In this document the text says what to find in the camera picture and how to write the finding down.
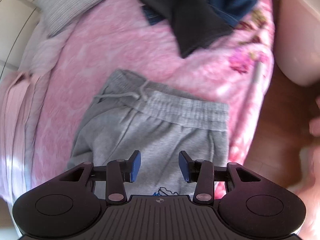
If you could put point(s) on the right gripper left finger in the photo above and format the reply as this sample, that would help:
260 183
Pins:
118 172

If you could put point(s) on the grey sweatpants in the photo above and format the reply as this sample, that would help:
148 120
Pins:
132 113

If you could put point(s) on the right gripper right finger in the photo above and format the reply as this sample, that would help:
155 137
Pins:
198 171

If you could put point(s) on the lilac striped duvet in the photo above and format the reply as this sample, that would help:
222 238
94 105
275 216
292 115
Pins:
22 97

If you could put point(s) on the pink floral blanket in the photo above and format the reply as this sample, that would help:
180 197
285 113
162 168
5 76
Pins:
115 35

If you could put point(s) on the navy blue garment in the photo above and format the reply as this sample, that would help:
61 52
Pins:
232 11

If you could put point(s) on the black garment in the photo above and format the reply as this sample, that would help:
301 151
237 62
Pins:
193 22

